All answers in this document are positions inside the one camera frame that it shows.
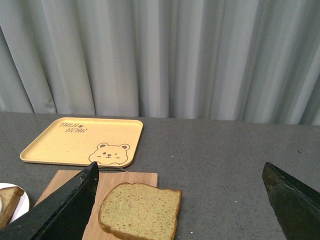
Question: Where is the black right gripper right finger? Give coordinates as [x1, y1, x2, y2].
[262, 162, 320, 240]

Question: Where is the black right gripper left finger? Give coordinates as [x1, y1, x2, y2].
[0, 162, 99, 240]

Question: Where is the grey curtain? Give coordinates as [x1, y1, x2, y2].
[0, 0, 320, 125]

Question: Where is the bread slice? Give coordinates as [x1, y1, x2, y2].
[0, 186, 25, 229]
[98, 182, 183, 240]

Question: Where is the bamboo cutting board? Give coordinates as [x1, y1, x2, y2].
[36, 170, 158, 240]

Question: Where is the white round plate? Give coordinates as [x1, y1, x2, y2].
[0, 183, 30, 225]

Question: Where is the yellow bear tray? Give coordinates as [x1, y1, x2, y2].
[20, 117, 143, 168]

